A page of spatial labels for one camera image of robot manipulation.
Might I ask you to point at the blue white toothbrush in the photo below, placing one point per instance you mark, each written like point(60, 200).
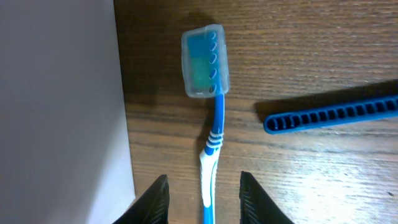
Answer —
point(206, 76)

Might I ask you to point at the blue disposable razor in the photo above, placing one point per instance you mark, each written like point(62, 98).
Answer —
point(332, 115)

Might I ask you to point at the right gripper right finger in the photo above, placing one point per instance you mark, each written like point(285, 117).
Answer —
point(256, 205)

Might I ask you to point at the white cardboard box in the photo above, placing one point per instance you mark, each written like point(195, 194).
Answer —
point(65, 154)

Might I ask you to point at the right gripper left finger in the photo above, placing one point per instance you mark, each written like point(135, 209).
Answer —
point(152, 207)

